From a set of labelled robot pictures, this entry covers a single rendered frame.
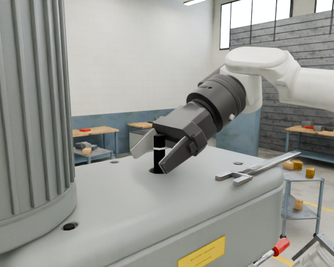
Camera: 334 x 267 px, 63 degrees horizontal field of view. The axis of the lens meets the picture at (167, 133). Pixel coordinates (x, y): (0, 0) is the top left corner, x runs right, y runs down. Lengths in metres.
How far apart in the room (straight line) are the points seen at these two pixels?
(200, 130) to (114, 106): 7.43
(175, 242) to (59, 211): 0.14
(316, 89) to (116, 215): 0.36
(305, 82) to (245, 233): 0.26
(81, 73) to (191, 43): 3.98
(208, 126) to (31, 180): 0.29
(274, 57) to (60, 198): 0.40
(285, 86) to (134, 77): 7.71
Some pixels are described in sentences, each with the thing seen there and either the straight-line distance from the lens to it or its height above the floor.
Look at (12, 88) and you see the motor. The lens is 0.26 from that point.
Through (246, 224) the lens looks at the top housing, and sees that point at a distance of 0.46.
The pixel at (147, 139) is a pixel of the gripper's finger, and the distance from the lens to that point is 0.50.
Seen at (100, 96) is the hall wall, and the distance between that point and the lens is 7.63.
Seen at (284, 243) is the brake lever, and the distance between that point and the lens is 0.66.
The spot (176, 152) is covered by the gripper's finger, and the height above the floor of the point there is 1.93.
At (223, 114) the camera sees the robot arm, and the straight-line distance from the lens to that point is 0.48.
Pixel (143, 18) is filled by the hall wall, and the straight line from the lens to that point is 8.54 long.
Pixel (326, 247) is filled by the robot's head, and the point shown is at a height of 1.69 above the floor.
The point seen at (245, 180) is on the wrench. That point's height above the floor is 1.90.
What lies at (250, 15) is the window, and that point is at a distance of 9.57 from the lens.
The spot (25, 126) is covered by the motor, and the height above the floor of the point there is 2.00.
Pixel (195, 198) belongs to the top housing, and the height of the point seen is 1.89.
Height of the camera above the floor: 2.04
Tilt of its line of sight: 10 degrees down
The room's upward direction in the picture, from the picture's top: straight up
